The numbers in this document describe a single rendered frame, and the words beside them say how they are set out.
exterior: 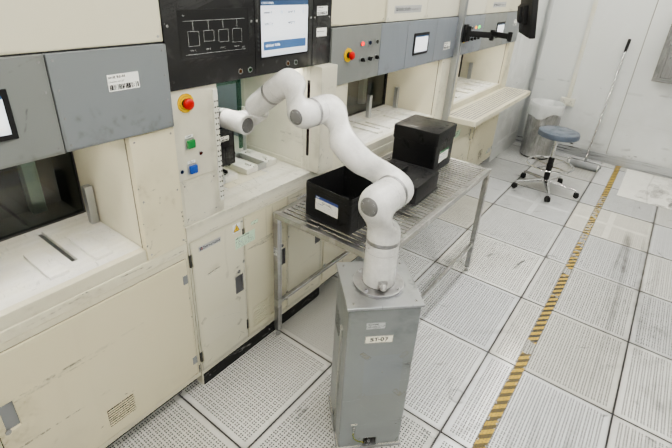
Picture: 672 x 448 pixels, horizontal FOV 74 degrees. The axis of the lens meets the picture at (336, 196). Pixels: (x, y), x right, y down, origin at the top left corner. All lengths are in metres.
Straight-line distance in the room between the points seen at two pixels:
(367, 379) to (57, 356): 1.08
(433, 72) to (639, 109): 2.96
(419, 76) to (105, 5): 2.45
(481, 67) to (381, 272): 3.56
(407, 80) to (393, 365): 2.30
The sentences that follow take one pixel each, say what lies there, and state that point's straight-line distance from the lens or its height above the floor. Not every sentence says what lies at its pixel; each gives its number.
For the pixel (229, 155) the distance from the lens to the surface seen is 2.15.
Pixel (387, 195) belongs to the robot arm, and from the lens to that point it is 1.42.
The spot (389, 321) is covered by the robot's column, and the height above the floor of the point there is 0.69.
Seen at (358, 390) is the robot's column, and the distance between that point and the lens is 1.89.
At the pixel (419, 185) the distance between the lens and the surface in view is 2.27.
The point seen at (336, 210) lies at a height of 0.86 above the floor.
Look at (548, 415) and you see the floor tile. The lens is 2.52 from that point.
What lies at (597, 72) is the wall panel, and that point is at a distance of 5.84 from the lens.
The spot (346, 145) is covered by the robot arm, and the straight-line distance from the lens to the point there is 1.51.
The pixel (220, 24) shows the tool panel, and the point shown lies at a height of 1.60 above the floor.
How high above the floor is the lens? 1.79
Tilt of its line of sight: 26 degrees down
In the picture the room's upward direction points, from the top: 3 degrees clockwise
